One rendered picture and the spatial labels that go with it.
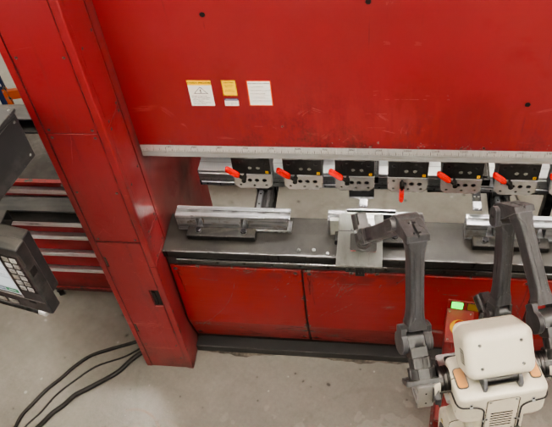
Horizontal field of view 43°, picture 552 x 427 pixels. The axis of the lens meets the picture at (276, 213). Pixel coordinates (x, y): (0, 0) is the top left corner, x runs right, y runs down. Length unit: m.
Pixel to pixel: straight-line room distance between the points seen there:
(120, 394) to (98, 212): 1.27
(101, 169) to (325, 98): 0.84
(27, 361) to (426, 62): 2.67
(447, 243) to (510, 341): 0.90
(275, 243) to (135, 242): 0.59
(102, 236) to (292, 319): 1.02
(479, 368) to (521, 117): 0.87
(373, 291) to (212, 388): 1.04
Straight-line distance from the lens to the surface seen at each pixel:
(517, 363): 2.24
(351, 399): 3.59
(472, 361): 2.20
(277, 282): 3.15
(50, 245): 3.77
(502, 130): 2.59
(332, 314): 3.32
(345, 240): 2.85
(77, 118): 2.46
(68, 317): 4.13
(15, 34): 2.31
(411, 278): 2.19
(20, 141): 2.27
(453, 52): 2.35
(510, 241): 2.53
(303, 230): 3.05
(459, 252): 3.00
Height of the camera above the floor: 3.24
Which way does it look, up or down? 49 degrees down
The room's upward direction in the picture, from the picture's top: 8 degrees counter-clockwise
